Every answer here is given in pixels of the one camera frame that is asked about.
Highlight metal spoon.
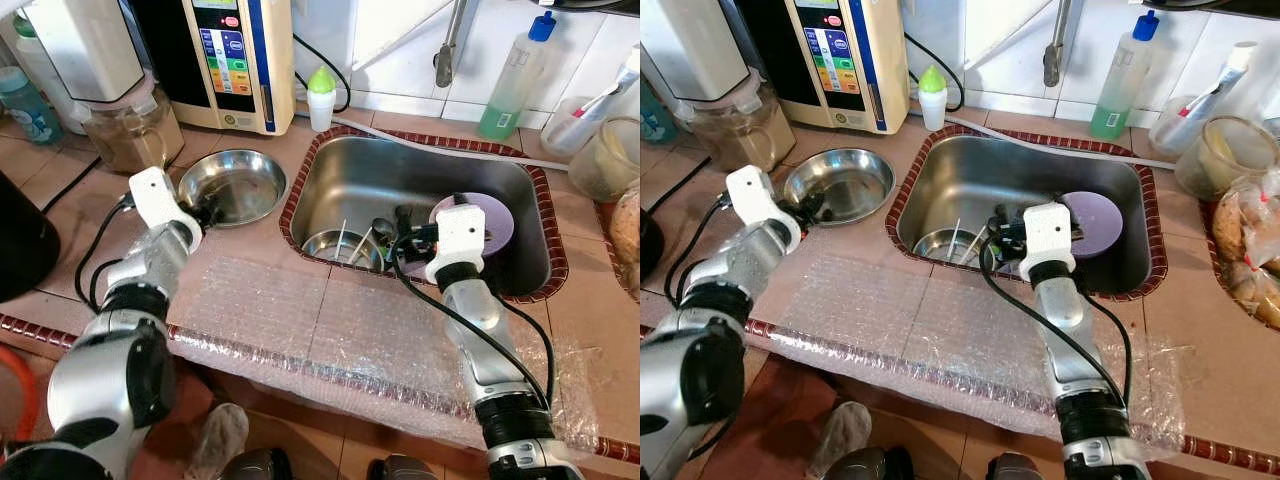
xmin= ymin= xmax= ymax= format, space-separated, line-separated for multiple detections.
xmin=350 ymin=215 xmax=396 ymax=265
xmin=963 ymin=215 xmax=1001 ymax=265

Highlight purple plastic bowl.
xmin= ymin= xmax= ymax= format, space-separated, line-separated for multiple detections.
xmin=430 ymin=192 xmax=516 ymax=256
xmin=1060 ymin=190 xmax=1126 ymax=259

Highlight stainless steel sink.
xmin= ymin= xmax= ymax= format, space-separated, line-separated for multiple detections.
xmin=895 ymin=133 xmax=1153 ymax=298
xmin=288 ymin=133 xmax=553 ymax=298

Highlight small stainless steel bowl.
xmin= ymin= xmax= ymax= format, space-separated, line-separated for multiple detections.
xmin=300 ymin=228 xmax=386 ymax=273
xmin=912 ymin=228 xmax=993 ymax=271

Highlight clear jar with brown contents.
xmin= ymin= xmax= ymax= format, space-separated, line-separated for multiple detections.
xmin=688 ymin=80 xmax=793 ymax=171
xmin=78 ymin=85 xmax=186 ymax=174

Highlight clear plastic container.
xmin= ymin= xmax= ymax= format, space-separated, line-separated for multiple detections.
xmin=1148 ymin=95 xmax=1246 ymax=161
xmin=540 ymin=95 xmax=641 ymax=161

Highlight clear bubble wrap sheet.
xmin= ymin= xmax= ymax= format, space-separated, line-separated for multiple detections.
xmin=770 ymin=250 xmax=1186 ymax=451
xmin=165 ymin=250 xmax=599 ymax=451

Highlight blue-capped dish soap bottle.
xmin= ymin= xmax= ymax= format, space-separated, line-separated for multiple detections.
xmin=477 ymin=10 xmax=558 ymax=143
xmin=1090 ymin=10 xmax=1161 ymax=141

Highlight small white green-capped bottle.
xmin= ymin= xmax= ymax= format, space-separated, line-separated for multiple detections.
xmin=917 ymin=65 xmax=948 ymax=133
xmin=306 ymin=65 xmax=337 ymax=133

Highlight metal faucet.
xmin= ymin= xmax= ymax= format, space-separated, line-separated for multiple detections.
xmin=433 ymin=0 xmax=471 ymax=89
xmin=1042 ymin=0 xmax=1076 ymax=89

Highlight round clear plastic tub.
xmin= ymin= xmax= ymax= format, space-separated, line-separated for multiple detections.
xmin=567 ymin=115 xmax=641 ymax=204
xmin=1175 ymin=115 xmax=1279 ymax=201

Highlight beige water ionizer appliance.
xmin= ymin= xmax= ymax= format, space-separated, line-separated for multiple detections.
xmin=130 ymin=0 xmax=296 ymax=136
xmin=735 ymin=0 xmax=904 ymax=136

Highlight black round bin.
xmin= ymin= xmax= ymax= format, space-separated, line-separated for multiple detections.
xmin=0 ymin=170 xmax=61 ymax=303
xmin=640 ymin=205 xmax=663 ymax=286

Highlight plastic bag of food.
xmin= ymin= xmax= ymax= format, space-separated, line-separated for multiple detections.
xmin=600 ymin=185 xmax=641 ymax=301
xmin=1210 ymin=170 xmax=1280 ymax=331

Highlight white toothpaste tube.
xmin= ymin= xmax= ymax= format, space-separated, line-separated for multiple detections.
xmin=1180 ymin=42 xmax=1258 ymax=151
xmin=570 ymin=45 xmax=641 ymax=151

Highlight teal plastic bottle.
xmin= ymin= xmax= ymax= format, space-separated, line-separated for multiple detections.
xmin=0 ymin=65 xmax=63 ymax=146
xmin=640 ymin=80 xmax=669 ymax=146

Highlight white water filter housing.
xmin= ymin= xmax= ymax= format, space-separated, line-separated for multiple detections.
xmin=25 ymin=0 xmax=146 ymax=104
xmin=640 ymin=0 xmax=751 ymax=104

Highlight grey cloth foot cover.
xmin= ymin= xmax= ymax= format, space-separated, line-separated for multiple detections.
xmin=805 ymin=402 xmax=871 ymax=480
xmin=185 ymin=402 xmax=251 ymax=480

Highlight black robot right foot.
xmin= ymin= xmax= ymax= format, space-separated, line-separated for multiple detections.
xmin=365 ymin=455 xmax=441 ymax=480
xmin=985 ymin=455 xmax=1046 ymax=480

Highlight black robot foot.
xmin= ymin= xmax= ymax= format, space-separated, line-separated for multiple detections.
xmin=985 ymin=455 xmax=1046 ymax=480
xmin=825 ymin=447 xmax=913 ymax=480
xmin=215 ymin=447 xmax=293 ymax=480
xmin=365 ymin=455 xmax=441 ymax=480

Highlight large white green-capped bottle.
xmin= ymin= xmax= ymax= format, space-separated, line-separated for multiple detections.
xmin=10 ymin=10 xmax=86 ymax=136

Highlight black robot left foot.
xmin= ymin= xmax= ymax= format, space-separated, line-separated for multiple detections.
xmin=215 ymin=447 xmax=293 ymax=480
xmin=825 ymin=447 xmax=913 ymax=480

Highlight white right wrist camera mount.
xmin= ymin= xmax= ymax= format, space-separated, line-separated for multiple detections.
xmin=1020 ymin=203 xmax=1078 ymax=284
xmin=425 ymin=205 xmax=488 ymax=286

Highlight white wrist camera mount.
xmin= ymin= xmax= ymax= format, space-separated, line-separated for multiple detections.
xmin=128 ymin=167 xmax=203 ymax=236
xmin=425 ymin=205 xmax=488 ymax=286
xmin=1020 ymin=203 xmax=1078 ymax=284
xmin=725 ymin=165 xmax=801 ymax=251

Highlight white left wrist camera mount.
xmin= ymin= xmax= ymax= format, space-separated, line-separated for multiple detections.
xmin=725 ymin=165 xmax=801 ymax=251
xmin=128 ymin=167 xmax=203 ymax=236

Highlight white hose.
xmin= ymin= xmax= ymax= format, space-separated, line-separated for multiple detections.
xmin=335 ymin=115 xmax=571 ymax=173
xmin=945 ymin=112 xmax=1181 ymax=171

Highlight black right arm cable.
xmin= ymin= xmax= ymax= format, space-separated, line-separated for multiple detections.
xmin=388 ymin=235 xmax=556 ymax=411
xmin=978 ymin=235 xmax=1136 ymax=411

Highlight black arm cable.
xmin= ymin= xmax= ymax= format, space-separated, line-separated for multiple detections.
xmin=663 ymin=195 xmax=731 ymax=306
xmin=73 ymin=195 xmax=136 ymax=311
xmin=388 ymin=235 xmax=556 ymax=411
xmin=978 ymin=235 xmax=1136 ymax=411

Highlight black power cord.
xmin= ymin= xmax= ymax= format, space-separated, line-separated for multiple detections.
xmin=40 ymin=155 xmax=101 ymax=213
xmin=655 ymin=155 xmax=713 ymax=213

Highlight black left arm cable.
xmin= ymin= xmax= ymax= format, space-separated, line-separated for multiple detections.
xmin=663 ymin=195 xmax=731 ymax=306
xmin=73 ymin=195 xmax=136 ymax=311

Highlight black ionizer cord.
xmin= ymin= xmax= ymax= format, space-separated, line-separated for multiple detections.
xmin=293 ymin=35 xmax=351 ymax=113
xmin=905 ymin=35 xmax=964 ymax=113

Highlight orange hose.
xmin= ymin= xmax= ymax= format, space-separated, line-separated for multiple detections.
xmin=0 ymin=345 xmax=41 ymax=441

